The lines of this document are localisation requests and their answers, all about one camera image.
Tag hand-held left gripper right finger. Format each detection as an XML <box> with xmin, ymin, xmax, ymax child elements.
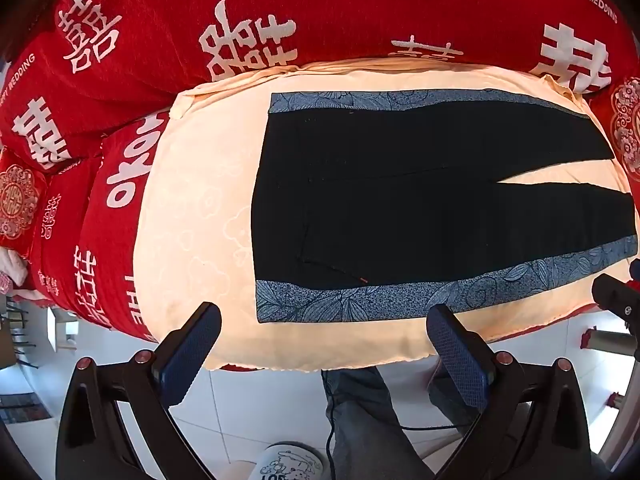
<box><xmin>426</xmin><ymin>303</ymin><xmax>594</xmax><ymax>480</ymax></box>

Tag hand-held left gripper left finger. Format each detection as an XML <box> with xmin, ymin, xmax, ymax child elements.
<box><xmin>55</xmin><ymin>301</ymin><xmax>223</xmax><ymax>480</ymax></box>

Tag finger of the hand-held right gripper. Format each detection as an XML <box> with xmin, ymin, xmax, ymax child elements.
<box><xmin>591</xmin><ymin>274</ymin><xmax>640</xmax><ymax>322</ymax></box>

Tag black pants with blue trim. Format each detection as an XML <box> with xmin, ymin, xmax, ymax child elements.
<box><xmin>251</xmin><ymin>89</ymin><xmax>639</xmax><ymax>323</ymax></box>

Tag grey metal pole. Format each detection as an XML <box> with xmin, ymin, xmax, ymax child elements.
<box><xmin>579</xmin><ymin>327</ymin><xmax>637</xmax><ymax>357</ymax></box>

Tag person's leg in jeans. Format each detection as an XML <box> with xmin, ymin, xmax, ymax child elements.
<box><xmin>324</xmin><ymin>365</ymin><xmax>483</xmax><ymax>480</ymax></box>

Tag white printed slipper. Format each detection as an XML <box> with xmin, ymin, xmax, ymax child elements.
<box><xmin>247</xmin><ymin>441</ymin><xmax>327</xmax><ymax>480</ymax></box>

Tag cream patterned bed sheet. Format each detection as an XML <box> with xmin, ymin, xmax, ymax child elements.
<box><xmin>132</xmin><ymin>57</ymin><xmax>638</xmax><ymax>373</ymax></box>

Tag red embroidered pillow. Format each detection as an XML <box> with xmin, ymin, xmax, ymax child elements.
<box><xmin>606</xmin><ymin>77</ymin><xmax>640</xmax><ymax>182</ymax></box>
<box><xmin>0</xmin><ymin>149</ymin><xmax>51</xmax><ymax>262</ymax></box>

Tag dark furniture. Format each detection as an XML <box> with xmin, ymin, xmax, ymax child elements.
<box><xmin>0</xmin><ymin>292</ymin><xmax>78</xmax><ymax>411</ymax></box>

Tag pink cloth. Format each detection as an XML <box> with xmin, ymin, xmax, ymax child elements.
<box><xmin>0</xmin><ymin>249</ymin><xmax>32</xmax><ymax>292</ymax></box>

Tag red printed blanket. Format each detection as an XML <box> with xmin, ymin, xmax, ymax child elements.
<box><xmin>0</xmin><ymin>0</ymin><xmax>640</xmax><ymax>346</ymax></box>

